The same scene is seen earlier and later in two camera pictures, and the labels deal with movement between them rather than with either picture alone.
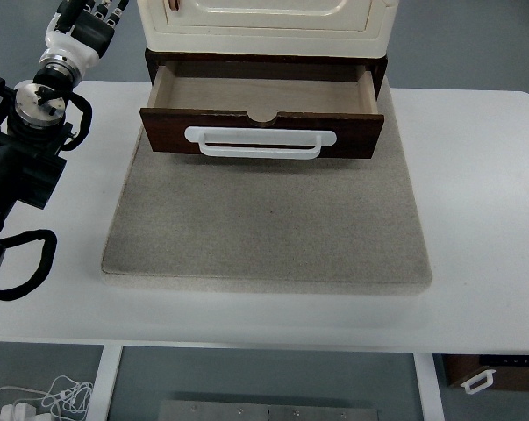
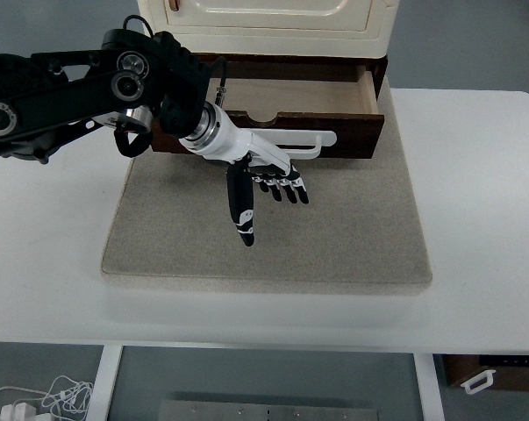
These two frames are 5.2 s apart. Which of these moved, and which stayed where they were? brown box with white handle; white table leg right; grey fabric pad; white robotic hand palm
Moved: white robotic hand palm
Stayed: white table leg right; brown box with white handle; grey fabric pad
